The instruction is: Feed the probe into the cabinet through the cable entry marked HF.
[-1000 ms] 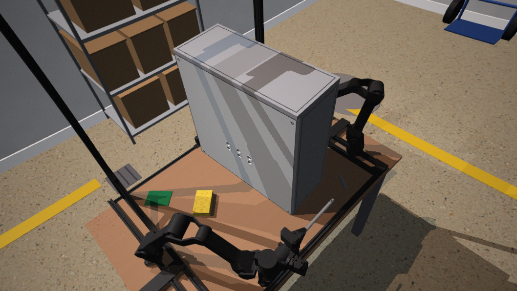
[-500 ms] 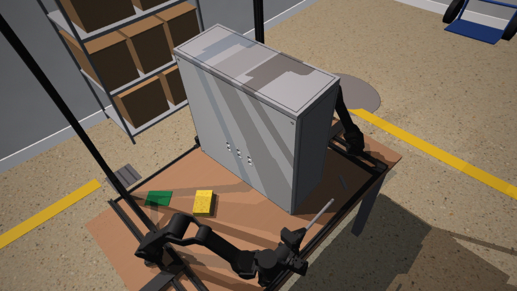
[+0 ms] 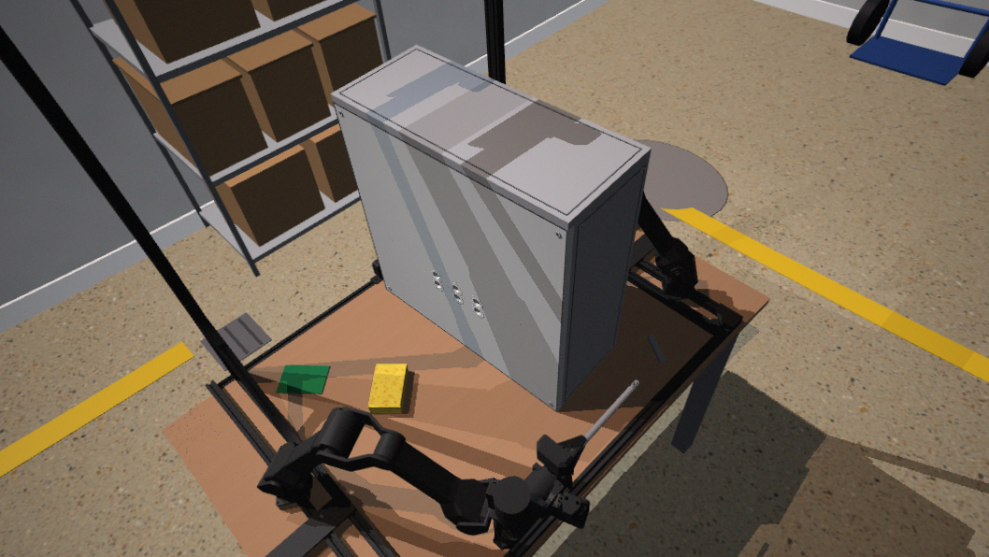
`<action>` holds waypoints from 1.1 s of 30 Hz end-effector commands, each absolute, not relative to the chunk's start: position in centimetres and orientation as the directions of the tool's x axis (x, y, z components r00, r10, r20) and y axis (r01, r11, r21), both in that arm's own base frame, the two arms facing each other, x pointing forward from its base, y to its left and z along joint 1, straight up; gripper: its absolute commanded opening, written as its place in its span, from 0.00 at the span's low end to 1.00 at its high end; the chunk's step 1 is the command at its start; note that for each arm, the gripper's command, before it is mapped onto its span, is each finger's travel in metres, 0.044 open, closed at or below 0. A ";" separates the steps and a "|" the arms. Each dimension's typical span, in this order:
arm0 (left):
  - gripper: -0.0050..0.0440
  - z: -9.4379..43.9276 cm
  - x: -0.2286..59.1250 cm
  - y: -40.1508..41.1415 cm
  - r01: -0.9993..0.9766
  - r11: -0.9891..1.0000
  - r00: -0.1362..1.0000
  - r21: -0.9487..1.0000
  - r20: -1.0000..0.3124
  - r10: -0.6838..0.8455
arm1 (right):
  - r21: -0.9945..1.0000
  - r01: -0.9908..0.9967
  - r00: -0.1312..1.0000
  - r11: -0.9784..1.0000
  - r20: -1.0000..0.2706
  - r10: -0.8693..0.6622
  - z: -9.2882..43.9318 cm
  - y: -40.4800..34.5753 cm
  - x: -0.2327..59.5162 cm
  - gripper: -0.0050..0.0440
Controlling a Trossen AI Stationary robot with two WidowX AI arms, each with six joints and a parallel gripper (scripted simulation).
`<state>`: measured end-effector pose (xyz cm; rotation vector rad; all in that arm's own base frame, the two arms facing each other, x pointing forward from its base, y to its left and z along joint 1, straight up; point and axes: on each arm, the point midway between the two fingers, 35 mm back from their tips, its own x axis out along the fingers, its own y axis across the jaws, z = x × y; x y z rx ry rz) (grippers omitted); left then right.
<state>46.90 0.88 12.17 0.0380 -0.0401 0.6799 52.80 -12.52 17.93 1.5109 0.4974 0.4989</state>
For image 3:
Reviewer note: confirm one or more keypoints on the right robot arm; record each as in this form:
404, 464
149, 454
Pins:
463, 501

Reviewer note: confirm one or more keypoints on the yellow sponge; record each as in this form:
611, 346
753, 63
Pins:
388, 389

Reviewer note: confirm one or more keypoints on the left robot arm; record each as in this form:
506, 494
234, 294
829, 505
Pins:
674, 255

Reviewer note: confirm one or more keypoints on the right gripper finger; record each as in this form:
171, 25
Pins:
568, 477
573, 446

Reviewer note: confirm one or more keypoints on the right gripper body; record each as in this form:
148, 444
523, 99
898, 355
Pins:
542, 479

